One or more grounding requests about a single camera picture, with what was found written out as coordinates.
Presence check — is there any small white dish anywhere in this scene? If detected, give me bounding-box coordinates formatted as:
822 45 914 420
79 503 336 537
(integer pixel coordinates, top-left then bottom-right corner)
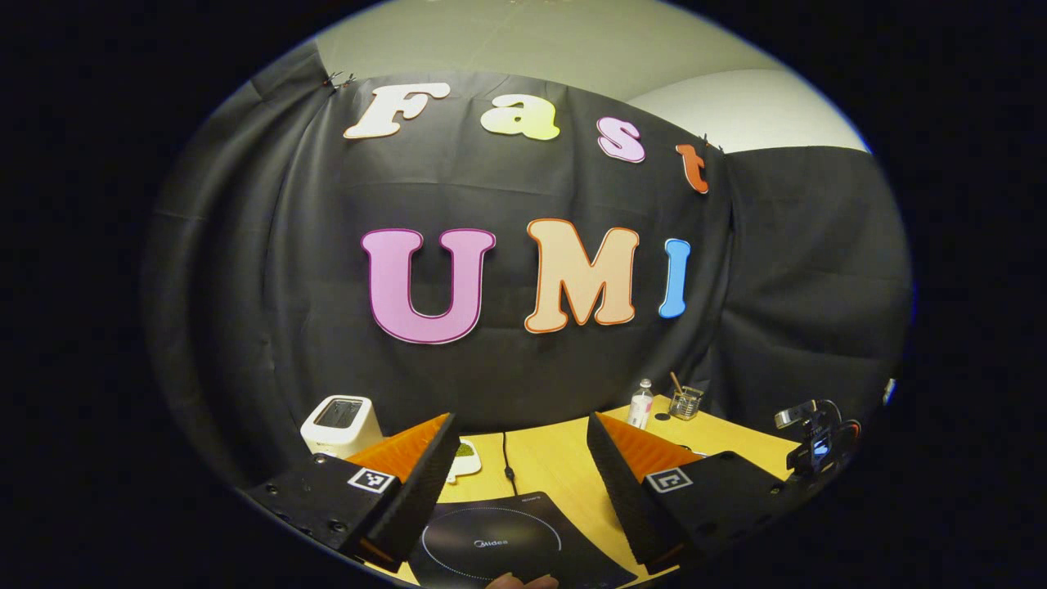
447 440 483 484

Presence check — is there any clear bottle with pink label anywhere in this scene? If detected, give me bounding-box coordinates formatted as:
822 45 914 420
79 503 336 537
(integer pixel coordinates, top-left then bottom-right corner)
627 378 656 431

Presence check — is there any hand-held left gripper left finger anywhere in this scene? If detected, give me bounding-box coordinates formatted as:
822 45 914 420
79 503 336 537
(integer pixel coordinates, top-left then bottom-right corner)
245 413 461 572

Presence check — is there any black induction cooktop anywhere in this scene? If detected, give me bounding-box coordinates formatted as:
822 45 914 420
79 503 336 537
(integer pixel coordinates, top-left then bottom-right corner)
407 491 639 589

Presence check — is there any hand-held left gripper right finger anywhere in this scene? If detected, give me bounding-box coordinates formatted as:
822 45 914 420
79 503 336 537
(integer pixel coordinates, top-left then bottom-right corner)
587 411 798 573

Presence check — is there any black power cable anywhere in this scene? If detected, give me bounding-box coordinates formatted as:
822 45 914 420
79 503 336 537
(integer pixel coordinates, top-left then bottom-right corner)
500 431 519 497

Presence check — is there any white toaster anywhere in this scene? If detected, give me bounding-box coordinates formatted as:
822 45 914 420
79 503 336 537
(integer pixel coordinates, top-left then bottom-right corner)
300 396 384 460

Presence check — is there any wire mesh holder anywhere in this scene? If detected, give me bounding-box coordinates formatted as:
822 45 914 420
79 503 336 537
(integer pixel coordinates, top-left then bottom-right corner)
668 384 705 422

